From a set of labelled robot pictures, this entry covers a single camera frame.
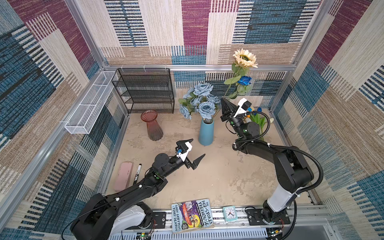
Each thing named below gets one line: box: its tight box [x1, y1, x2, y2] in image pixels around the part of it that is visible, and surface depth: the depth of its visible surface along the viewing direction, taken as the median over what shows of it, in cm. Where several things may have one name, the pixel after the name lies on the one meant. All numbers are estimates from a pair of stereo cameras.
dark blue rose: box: [237, 75, 252, 86], surface depth 75 cm
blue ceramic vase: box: [198, 118, 215, 146], surface depth 93 cm
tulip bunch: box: [250, 107, 266, 142], surface depth 112 cm
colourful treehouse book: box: [171, 198, 215, 234], surface depth 74 cm
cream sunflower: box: [223, 48, 258, 99], surface depth 62 cm
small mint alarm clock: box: [223, 205, 238, 222], surface depth 76 cm
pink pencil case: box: [114, 161, 134, 192], surface depth 89 cm
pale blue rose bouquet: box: [178, 82, 221, 120], surface depth 76 cm
